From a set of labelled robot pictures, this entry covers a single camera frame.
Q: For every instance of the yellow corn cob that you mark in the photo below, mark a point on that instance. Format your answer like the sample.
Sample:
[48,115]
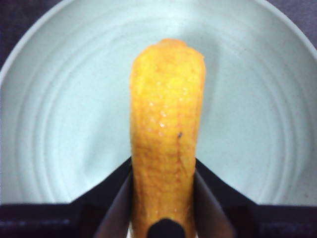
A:
[166,124]

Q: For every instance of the pale green round plate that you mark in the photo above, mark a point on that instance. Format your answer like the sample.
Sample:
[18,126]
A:
[62,111]

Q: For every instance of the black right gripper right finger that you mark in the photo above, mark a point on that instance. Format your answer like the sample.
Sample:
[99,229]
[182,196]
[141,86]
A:
[247,220]

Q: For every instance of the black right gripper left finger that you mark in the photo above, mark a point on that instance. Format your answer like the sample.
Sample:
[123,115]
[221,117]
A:
[74,220]

